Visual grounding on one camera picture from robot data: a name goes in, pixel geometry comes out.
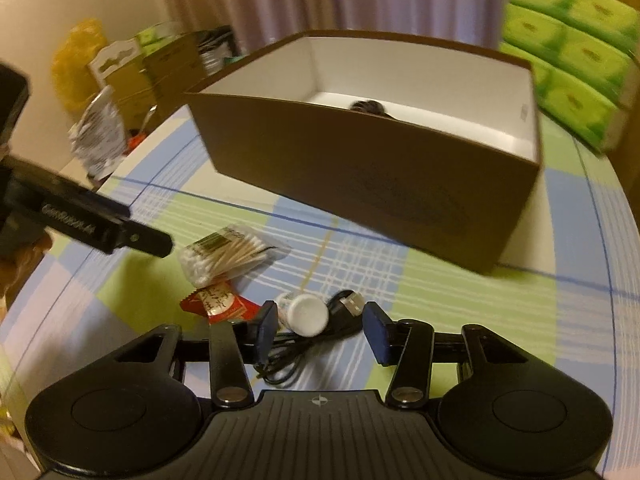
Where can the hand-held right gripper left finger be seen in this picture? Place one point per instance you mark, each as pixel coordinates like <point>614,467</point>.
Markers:
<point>267,330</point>

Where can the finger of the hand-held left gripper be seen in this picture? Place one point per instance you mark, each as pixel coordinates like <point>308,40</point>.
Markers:
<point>147,239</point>

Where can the large cardboard carton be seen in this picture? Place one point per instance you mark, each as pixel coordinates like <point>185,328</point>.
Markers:
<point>172,70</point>

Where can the leopard print hair clip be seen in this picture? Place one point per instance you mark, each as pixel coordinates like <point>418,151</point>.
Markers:
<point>367,106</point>

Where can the white pill bottle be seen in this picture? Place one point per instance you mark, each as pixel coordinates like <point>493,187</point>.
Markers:
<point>307,317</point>

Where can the red snack packet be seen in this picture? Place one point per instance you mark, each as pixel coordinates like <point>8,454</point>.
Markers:
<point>220,302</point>

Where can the yellow plastic bag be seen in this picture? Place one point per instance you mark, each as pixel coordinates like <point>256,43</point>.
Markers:
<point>80,60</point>

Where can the stack of green tissue packs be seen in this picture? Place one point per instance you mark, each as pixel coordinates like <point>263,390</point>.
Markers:
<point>575,45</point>

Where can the bag of cotton swabs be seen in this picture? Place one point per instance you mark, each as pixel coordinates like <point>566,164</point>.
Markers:
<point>225,255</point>

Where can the orange small object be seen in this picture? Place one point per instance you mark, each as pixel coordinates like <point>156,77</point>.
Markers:
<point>136,139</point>

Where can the small cardboard carton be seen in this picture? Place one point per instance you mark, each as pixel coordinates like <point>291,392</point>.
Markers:
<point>122,85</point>

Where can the brown cardboard box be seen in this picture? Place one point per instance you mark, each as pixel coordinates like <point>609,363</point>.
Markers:
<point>375,175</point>

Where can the plaid tablecloth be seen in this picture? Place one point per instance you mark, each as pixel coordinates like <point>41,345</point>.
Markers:
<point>475,310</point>

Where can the silver foil bag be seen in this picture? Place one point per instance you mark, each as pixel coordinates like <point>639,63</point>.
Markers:
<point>97,135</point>

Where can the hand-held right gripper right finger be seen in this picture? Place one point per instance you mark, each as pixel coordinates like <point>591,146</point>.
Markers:
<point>377,335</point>

